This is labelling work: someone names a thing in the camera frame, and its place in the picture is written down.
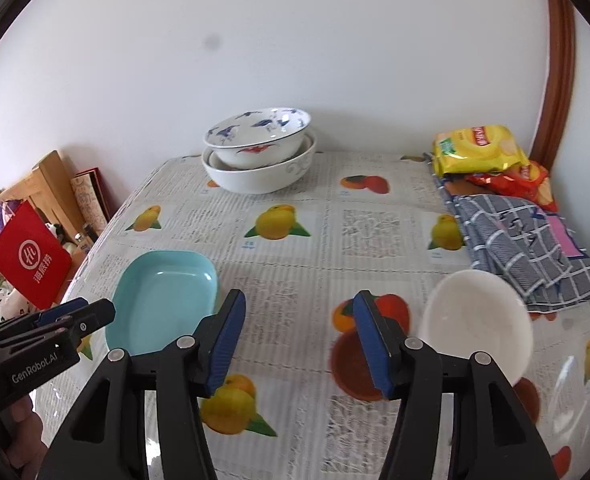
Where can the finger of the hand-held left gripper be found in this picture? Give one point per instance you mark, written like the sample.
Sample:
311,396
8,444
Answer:
95,315
62,310

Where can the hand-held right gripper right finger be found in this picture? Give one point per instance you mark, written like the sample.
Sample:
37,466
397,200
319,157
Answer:
372,345

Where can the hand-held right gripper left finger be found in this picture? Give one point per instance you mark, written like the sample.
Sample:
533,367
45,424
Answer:
227,345

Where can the small brown bowl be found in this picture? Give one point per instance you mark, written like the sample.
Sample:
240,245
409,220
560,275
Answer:
527,400
355,367

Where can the light blue square plate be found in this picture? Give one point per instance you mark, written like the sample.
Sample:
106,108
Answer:
160,300

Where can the white bowl with scroll print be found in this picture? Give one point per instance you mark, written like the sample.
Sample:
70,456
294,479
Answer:
475,320

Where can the person's left hand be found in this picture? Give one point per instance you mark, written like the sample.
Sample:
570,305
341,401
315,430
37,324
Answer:
25,435

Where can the red paper bag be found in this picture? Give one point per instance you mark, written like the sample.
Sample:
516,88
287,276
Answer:
27,260

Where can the patterned book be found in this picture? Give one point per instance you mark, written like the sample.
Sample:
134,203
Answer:
92,200

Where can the fruit print tablecloth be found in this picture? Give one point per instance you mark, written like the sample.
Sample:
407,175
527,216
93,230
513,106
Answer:
300,240

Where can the wooden chair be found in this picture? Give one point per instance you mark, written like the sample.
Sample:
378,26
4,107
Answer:
50,180

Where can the large white bowl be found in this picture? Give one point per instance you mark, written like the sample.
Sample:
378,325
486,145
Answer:
260,177

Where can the grey checked cloth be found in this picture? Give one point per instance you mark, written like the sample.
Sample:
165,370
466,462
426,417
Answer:
520,250

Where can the blue patterned white bowl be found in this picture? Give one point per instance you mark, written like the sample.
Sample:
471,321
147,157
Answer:
257,135

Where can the pink paper piece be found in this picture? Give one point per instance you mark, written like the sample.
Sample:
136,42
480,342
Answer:
561,240

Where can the yellow chip bag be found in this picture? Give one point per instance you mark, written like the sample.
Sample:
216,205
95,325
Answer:
480,150

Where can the red chip bag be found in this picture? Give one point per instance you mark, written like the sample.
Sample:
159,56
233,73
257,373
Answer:
525,182

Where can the brown wooden door frame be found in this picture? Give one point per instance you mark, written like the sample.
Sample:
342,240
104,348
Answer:
557,85

